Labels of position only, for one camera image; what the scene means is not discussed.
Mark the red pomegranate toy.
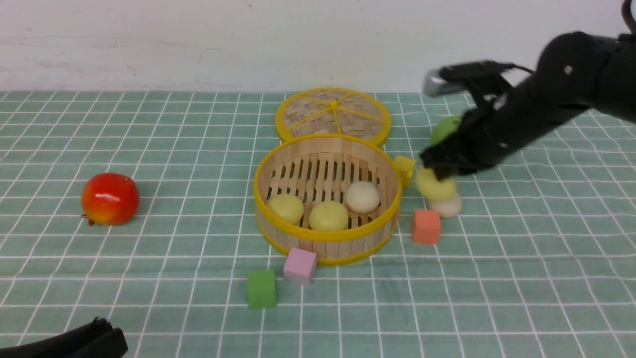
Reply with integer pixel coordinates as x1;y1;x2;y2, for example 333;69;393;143
81;172;140;226

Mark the green checked tablecloth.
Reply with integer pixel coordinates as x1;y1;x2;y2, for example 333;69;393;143
0;91;636;358

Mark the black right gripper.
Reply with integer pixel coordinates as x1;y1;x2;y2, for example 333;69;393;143
420;80;588;180

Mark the yellow cube block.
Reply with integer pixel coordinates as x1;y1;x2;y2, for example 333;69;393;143
394;156;416;188

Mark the woven bamboo steamer lid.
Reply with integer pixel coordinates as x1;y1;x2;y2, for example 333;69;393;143
275;88;392;147

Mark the bamboo steamer tray yellow rim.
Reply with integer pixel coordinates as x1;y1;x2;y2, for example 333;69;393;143
252;134;403;267

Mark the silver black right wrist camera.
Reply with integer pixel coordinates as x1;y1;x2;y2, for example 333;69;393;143
422;60;515;108

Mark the orange cube block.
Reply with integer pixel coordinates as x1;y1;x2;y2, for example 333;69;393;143
411;209;442;245

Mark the green cube block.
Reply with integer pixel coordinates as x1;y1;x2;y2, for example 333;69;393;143
247;269;277;310

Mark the yellow bun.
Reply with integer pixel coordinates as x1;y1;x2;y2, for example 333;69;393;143
309;201;349;232
266;193;305;226
415;167;458;201

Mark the yellow bun front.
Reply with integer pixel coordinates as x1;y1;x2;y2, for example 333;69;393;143
309;201;349;232

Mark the black right camera cable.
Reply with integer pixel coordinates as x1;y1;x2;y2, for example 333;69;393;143
499;63;537;76

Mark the pink cube block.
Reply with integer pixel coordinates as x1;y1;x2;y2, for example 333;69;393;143
283;248;318;287

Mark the green apple toy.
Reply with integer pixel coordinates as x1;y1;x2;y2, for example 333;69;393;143
430;115;463;146

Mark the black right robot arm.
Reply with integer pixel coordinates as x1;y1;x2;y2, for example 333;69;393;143
420;0;636;180

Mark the white bun front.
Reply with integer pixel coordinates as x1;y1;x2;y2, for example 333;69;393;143
344;181;380;214

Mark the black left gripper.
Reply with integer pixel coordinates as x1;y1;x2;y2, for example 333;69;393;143
0;317;129;358

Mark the white bun back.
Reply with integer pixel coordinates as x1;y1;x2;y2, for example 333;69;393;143
427;193;463;218

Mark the white bun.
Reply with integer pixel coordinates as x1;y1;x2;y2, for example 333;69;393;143
427;193;463;218
344;181;380;214

